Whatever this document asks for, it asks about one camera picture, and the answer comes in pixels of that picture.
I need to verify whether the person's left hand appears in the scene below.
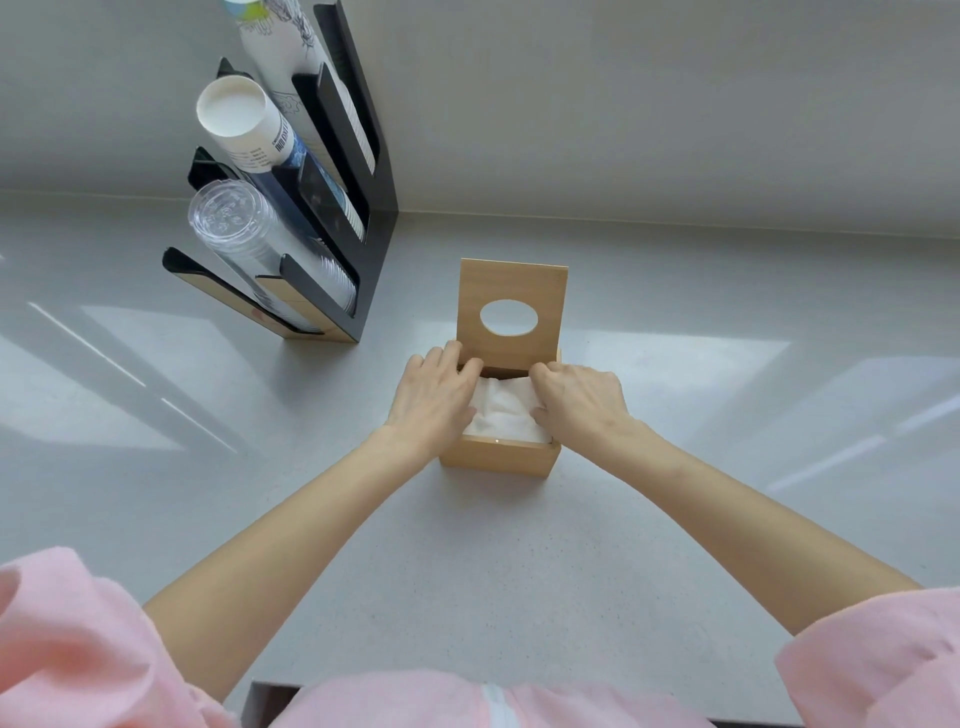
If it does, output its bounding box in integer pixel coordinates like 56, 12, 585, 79
384, 339, 486, 466

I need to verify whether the person's right hand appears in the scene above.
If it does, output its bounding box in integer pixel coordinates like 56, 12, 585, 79
528, 361, 638, 453

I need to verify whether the stack of white tissues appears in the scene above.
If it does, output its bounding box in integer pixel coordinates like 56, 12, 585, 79
461, 375, 555, 444

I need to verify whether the person's right forearm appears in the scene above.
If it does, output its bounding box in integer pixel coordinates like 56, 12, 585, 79
562, 417, 924, 639

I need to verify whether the person's left forearm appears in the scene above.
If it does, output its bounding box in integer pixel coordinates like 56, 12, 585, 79
142, 424, 445, 704

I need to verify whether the wooden tissue box with lid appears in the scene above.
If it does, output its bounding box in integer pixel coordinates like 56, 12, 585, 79
438, 258, 570, 480

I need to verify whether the black cup dispenser rack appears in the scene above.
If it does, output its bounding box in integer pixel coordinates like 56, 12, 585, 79
162, 0, 399, 345

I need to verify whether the stack of clear plastic cups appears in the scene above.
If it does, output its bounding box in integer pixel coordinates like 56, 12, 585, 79
187, 179, 358, 333

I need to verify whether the paper cup stack, blue print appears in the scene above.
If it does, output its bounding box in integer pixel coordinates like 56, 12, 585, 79
195, 75, 369, 243

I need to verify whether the paper cup stack, line drawing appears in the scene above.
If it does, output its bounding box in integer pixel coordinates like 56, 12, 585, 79
222, 0, 377, 178

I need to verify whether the pink shirt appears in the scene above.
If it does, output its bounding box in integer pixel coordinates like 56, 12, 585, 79
0, 546, 960, 728

